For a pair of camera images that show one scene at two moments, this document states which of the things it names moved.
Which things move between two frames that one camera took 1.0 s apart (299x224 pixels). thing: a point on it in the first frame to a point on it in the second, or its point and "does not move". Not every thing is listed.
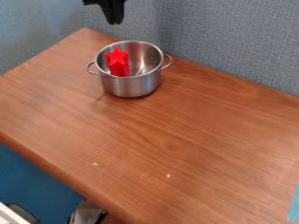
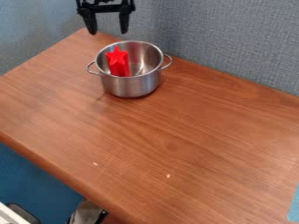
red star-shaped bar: [119, 63] does not move
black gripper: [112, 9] to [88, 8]
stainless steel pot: [146, 61] does not move
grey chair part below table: [88, 213] does not move
